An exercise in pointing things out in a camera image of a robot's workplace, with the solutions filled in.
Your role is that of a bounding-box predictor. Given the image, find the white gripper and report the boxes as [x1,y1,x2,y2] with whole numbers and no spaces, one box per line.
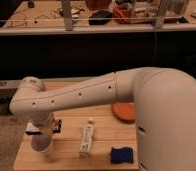
[31,113,55,136]

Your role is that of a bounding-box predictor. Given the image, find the black and white eraser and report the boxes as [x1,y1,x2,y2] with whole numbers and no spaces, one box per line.
[24,119,63,136]

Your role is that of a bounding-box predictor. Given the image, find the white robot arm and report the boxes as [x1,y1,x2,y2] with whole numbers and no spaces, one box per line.
[10,67,196,171]

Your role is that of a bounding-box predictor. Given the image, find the white glue bottle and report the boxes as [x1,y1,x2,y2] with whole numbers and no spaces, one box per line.
[79,117,95,157]

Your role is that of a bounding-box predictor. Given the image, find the blue sponge cloth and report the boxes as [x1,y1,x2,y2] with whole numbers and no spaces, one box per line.
[110,147,134,164]

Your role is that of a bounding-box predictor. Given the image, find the orange plate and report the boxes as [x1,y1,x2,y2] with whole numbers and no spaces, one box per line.
[111,103,135,122]

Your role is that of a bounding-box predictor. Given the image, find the long wooden workbench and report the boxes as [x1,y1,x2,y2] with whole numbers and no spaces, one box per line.
[0,0,196,35]

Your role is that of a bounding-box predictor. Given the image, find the black bag on bench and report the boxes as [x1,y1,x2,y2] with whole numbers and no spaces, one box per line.
[88,10,112,25]

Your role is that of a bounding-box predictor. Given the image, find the red box on bench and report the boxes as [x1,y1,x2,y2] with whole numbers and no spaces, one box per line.
[113,3,133,24]

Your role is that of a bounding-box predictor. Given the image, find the metal frame post left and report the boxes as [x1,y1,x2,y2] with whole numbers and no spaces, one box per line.
[61,0,73,31]

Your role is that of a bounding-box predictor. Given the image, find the metal frame post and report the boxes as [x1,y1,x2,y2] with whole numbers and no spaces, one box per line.
[61,0,73,31]
[154,0,167,29]

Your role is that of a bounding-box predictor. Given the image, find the metal frame post right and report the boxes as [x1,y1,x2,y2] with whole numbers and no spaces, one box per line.
[154,0,167,29]

